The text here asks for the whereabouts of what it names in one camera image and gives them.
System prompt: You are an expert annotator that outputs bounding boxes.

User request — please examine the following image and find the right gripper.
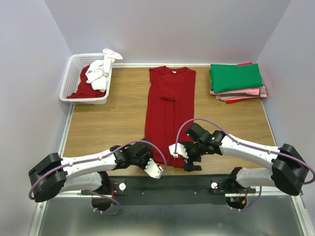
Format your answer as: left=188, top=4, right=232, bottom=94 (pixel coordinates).
left=181, top=141, right=206, bottom=172

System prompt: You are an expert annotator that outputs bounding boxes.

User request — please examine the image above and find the dark red t-shirt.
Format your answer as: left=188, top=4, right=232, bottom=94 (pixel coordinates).
left=145, top=66, right=196, bottom=168

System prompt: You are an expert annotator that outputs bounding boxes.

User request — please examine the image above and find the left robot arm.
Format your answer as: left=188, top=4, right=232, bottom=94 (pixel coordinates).
left=28, top=139, right=163, bottom=203

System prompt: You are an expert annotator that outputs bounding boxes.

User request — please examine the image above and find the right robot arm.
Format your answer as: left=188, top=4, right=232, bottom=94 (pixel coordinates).
left=176, top=123, right=310, bottom=196

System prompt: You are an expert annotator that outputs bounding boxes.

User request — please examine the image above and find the folded bright red t-shirt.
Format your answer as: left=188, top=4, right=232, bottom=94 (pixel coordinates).
left=226, top=98, right=254, bottom=104

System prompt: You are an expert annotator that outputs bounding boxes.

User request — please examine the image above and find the red t-shirt in basket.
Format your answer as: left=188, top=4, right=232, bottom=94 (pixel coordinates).
left=67, top=65, right=106, bottom=99

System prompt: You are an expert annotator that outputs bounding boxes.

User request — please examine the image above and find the folded green t-shirt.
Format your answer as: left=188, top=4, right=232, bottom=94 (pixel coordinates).
left=209, top=63, right=263, bottom=93

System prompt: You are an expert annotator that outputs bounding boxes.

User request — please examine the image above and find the white t-shirt in basket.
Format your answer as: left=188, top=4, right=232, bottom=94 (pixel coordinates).
left=85, top=49, right=123, bottom=92

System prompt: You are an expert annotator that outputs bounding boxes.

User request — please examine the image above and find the folded mauve t-shirt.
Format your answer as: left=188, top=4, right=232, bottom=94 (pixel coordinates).
left=215, top=93, right=268, bottom=101

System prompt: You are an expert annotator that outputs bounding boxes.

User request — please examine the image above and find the folded magenta t-shirt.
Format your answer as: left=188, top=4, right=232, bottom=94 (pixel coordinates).
left=237, top=62, right=252, bottom=66

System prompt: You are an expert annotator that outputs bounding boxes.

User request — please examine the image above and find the white plastic laundry basket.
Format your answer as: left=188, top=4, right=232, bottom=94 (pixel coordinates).
left=59, top=53, right=112, bottom=105

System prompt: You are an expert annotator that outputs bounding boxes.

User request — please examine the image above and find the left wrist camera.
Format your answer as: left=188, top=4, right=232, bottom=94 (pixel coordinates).
left=144, top=158, right=164, bottom=179

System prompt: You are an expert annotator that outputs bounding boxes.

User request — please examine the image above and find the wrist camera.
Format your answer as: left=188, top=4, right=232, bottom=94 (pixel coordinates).
left=168, top=143, right=189, bottom=159
left=144, top=158, right=164, bottom=179

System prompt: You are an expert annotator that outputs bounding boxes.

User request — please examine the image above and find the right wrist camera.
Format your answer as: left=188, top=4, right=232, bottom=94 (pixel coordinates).
left=168, top=143, right=189, bottom=159

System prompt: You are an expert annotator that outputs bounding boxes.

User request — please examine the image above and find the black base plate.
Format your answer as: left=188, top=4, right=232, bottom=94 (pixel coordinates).
left=95, top=174, right=256, bottom=208

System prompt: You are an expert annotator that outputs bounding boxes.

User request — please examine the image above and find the white wall trim strip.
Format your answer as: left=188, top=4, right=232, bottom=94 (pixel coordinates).
left=113, top=63, right=211, bottom=68

